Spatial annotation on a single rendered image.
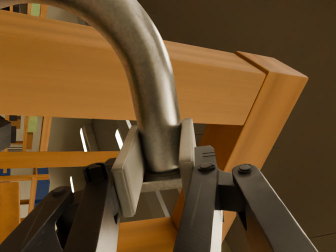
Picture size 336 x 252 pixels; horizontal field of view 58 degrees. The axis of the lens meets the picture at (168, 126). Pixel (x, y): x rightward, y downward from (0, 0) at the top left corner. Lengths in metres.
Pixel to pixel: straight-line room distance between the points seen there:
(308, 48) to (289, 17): 0.55
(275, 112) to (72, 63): 0.33
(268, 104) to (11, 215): 0.43
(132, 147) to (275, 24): 4.30
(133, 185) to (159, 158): 0.04
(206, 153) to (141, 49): 0.07
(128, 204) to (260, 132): 0.39
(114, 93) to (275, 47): 4.03
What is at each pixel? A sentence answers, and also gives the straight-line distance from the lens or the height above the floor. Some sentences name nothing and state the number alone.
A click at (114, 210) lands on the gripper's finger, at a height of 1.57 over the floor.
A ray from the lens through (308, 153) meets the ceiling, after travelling 3.87.
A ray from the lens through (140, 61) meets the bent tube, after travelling 0.18.
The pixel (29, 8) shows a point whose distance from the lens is 9.72.
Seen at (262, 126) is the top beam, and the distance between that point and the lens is 0.53.
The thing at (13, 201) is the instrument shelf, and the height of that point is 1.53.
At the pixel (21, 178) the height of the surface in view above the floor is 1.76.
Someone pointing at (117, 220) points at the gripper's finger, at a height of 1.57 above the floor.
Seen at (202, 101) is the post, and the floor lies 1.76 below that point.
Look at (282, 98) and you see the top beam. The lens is 0.52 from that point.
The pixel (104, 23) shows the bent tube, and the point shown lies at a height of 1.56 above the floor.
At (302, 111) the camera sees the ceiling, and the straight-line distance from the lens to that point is 3.93.
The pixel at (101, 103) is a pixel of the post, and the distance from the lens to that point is 0.37.
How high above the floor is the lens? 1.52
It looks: 28 degrees up
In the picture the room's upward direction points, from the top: 92 degrees clockwise
